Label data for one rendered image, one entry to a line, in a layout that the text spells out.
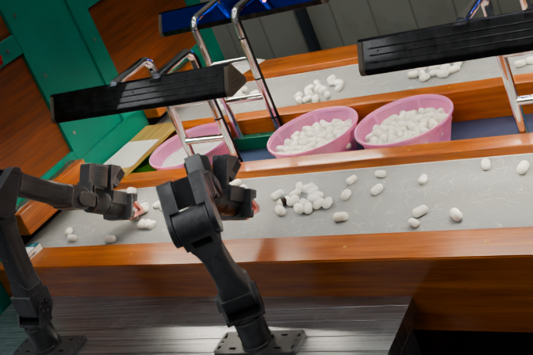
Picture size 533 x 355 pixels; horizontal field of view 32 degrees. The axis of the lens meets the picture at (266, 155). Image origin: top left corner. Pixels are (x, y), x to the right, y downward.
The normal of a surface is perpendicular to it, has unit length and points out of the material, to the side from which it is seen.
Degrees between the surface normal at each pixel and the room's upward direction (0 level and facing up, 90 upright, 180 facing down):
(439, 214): 0
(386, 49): 58
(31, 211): 90
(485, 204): 0
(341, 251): 0
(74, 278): 90
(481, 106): 90
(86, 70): 90
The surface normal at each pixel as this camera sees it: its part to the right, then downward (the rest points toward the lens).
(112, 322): -0.36, -0.85
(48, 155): 0.82, -0.08
